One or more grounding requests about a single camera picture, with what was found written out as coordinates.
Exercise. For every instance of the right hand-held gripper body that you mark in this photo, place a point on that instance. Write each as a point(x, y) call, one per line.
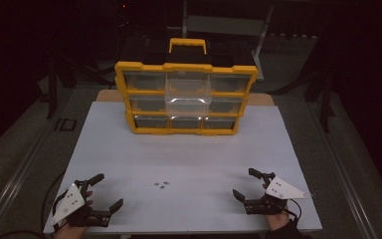
point(283, 191)

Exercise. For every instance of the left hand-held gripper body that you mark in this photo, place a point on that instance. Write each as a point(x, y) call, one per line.
point(69, 203)

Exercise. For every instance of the clear plastic drawer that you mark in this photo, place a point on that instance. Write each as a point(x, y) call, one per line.
point(187, 99)

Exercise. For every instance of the person's left hand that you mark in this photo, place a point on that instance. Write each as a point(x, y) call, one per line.
point(70, 231)

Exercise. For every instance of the person's right hand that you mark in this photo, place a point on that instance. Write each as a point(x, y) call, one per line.
point(278, 221)

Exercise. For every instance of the wooden board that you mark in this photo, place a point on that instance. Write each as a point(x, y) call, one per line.
point(107, 96)

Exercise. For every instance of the black metal stand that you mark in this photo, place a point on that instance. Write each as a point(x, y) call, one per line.
point(325, 109)

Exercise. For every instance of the set of closed clear drawers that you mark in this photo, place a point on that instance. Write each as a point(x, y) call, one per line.
point(146, 80)

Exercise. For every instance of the yellow plastic organizer cabinet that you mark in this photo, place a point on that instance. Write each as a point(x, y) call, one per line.
point(187, 68)

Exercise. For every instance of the metal floor rail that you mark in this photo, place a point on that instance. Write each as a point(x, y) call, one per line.
point(344, 189)
point(20, 172)

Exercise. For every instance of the grey metal frame stand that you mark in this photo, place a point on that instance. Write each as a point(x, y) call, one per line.
point(225, 24)

